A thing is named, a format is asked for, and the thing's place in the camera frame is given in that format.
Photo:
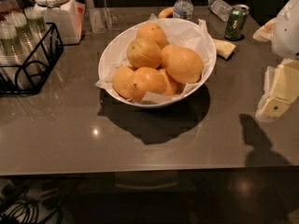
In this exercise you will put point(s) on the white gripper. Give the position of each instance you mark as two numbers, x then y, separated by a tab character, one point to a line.
287	32

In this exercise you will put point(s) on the large orange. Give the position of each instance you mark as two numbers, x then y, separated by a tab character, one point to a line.
182	64

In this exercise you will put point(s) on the small wedged orange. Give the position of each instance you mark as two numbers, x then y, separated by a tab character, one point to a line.
171	84

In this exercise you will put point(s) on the orange behind bowl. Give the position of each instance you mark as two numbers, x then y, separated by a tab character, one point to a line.
166	13

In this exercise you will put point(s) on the white bowl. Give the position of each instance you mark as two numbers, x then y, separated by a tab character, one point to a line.
113	52

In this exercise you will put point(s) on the top back orange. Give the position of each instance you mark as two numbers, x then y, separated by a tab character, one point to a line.
154	32

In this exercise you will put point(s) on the front centre orange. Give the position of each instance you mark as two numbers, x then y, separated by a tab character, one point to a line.
143	80

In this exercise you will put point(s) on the middle left orange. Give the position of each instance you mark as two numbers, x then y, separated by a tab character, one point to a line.
143	52

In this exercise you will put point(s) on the front left orange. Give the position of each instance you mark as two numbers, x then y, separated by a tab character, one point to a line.
120	81

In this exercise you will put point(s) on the yellow sponge block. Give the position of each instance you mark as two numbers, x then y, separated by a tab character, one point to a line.
224	48

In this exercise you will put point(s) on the green soda can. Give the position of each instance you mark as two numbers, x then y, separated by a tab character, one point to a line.
236	22

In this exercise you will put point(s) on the lying clear water bottle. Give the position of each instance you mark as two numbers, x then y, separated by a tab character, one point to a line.
220	8

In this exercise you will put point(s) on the upright clear water bottle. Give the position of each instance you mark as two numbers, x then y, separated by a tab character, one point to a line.
183	9

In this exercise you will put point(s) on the clear acrylic stand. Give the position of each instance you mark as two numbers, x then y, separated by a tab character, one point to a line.
97	11

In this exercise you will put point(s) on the white lidded jar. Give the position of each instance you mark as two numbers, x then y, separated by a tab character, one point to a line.
68	15

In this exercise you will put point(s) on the stack plastic cups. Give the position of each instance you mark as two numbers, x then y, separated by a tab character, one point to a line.
38	26
28	40

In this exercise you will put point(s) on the stacked clear plastic cups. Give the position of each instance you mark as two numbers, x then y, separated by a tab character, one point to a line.
12	54

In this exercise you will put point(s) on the black wire rack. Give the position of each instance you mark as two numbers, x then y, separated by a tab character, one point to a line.
37	65

